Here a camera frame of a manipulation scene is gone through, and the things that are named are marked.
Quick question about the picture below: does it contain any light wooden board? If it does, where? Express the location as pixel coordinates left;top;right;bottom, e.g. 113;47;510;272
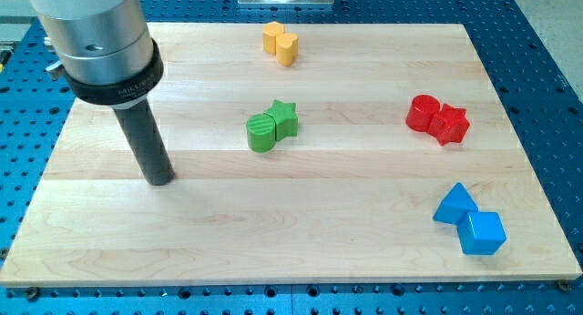
1;23;581;287

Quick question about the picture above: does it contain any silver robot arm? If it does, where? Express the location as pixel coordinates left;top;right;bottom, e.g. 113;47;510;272
29;0;174;186

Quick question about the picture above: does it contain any yellow hexagon block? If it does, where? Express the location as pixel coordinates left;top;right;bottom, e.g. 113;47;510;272
262;21;286;55

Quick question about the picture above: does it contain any blue triangle block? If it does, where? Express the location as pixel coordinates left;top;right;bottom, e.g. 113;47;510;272
433;182;479;225

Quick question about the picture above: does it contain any red star block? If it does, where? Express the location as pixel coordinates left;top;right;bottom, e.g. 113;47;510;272
427;104;470;146

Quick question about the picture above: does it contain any green star block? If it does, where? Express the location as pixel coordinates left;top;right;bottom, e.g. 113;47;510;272
264;100;299;141

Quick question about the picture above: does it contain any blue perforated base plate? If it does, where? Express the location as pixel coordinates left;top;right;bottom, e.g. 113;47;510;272
1;0;582;314

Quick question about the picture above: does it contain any green cylinder block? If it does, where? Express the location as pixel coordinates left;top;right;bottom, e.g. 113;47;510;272
246;114;276;153

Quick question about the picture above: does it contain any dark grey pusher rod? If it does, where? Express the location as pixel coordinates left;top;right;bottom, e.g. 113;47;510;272
114;99;175;186

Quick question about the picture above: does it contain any blue cube block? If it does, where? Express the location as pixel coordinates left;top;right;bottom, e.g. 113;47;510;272
457;212;506;255

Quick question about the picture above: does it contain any red cylinder block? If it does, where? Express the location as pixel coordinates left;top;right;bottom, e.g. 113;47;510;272
405;94;441;132

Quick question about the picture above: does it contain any black collar tool mount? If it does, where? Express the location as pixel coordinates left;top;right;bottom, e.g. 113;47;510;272
63;39;164;107

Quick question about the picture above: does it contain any yellow heart block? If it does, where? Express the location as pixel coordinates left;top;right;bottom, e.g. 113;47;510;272
275;33;299;66

